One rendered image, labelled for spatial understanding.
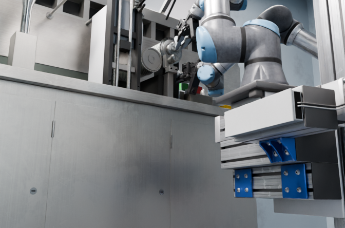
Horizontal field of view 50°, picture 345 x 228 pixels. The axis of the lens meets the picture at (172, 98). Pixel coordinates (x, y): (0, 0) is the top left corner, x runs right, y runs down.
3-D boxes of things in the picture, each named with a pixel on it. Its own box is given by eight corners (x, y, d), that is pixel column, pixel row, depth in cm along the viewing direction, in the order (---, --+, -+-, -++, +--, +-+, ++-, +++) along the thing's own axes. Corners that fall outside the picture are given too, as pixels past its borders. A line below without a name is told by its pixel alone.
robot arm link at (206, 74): (296, 6, 149) (206, 88, 156) (298, 18, 159) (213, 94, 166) (276, -11, 154) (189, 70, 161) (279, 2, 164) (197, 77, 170)
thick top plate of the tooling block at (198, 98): (190, 103, 193) (190, 92, 195) (147, 115, 224) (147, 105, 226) (212, 107, 203) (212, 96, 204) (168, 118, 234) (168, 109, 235)
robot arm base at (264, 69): (300, 90, 112) (298, 59, 114) (259, 84, 106) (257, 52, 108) (269, 101, 125) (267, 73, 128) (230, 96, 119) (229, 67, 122)
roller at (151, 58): (142, 67, 183) (142, 44, 186) (116, 79, 203) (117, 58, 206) (161, 72, 190) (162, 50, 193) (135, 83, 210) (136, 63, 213)
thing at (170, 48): (168, 40, 194) (179, 44, 199) (166, 41, 196) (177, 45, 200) (167, 54, 192) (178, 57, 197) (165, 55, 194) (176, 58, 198)
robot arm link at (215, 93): (203, 93, 167) (203, 69, 170) (210, 98, 178) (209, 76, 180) (220, 91, 165) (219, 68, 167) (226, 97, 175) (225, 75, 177)
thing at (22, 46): (3, 90, 145) (19, -38, 159) (-5, 97, 156) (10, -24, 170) (39, 96, 153) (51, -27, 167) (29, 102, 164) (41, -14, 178)
